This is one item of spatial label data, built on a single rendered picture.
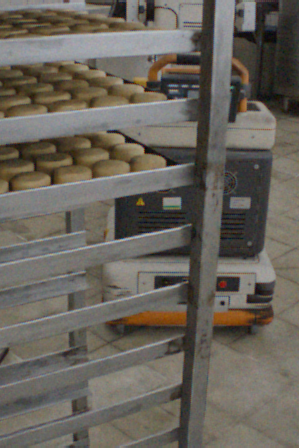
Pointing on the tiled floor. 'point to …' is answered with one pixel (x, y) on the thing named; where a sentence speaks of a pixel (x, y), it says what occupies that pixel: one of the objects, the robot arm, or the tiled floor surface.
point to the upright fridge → (296, 52)
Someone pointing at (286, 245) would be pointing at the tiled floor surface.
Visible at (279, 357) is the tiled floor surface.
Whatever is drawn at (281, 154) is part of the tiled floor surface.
